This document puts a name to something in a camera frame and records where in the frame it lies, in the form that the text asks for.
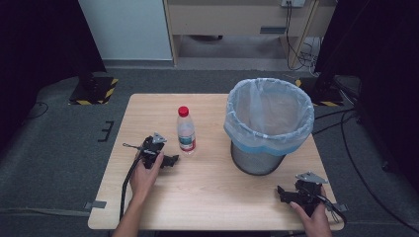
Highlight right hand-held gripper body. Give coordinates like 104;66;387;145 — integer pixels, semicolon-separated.
294;170;329;217

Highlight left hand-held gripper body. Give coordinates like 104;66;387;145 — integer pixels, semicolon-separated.
141;131;168;170

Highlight clear water bottle red cap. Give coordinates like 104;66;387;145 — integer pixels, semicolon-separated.
176;105;198;155

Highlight grey metal mesh trash can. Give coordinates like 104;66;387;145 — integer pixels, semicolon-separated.
229;140;287;177

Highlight translucent blue bin liner bag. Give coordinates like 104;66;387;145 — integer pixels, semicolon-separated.
223;77;316;158

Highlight person's right hand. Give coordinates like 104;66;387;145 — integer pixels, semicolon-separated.
289;186;333;237

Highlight person's left hand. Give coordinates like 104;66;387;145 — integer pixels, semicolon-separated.
129;151;165;205

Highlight black stand base striped tape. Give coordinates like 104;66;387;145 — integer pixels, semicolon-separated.
68;73;120;106
294;76;346;108

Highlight black curtain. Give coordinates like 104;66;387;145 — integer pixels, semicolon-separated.
314;0;419;192
0;0;107;149

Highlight beige wooden cabinet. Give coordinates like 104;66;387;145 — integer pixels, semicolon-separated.
163;0;338;68

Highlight right hand-held gripper black cable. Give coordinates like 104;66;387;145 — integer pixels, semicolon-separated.
307;192;348;227

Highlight hand-held gripper black cable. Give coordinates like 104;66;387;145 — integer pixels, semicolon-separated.
307;192;348;227
120;155;145;221

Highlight left hand-held gripper black cable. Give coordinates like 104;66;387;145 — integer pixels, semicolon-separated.
120;155;145;221

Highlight black floor cables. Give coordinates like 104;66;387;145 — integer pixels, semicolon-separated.
310;74;419;233

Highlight thin black floor cable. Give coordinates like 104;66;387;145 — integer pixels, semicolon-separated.
25;101;50;120

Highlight black power cables bundle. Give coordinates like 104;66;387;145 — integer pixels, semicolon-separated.
284;1;321;72

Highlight white wall power socket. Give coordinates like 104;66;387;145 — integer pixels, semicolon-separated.
280;0;306;9

